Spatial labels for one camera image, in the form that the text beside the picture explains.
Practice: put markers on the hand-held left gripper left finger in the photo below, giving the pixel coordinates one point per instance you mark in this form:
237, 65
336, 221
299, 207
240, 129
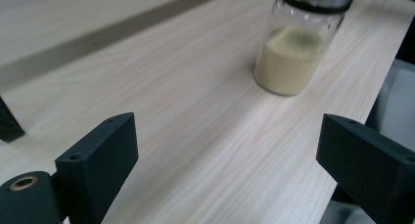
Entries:
98, 171

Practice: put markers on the black stand foot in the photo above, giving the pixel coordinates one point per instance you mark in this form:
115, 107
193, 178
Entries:
8, 126

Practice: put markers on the glass jar of yellow powder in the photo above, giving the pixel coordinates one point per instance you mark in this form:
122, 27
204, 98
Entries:
290, 61

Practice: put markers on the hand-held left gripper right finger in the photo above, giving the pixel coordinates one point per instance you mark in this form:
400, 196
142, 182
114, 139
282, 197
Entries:
368, 165

